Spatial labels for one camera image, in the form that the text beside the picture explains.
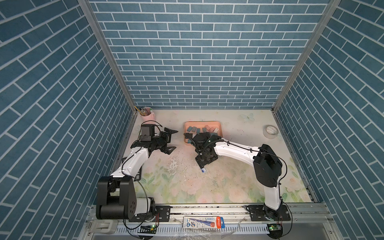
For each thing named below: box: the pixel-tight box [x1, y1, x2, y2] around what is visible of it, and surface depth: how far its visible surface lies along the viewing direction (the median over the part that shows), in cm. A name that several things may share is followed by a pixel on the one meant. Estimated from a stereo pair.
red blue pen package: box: [182, 216, 226, 229], surface depth 72 cm
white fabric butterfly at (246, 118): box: [239, 113, 255, 122], surface depth 120 cm
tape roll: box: [263, 125, 279, 139], surface depth 108 cm
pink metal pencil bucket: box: [139, 107, 156, 122], surface depth 104 cm
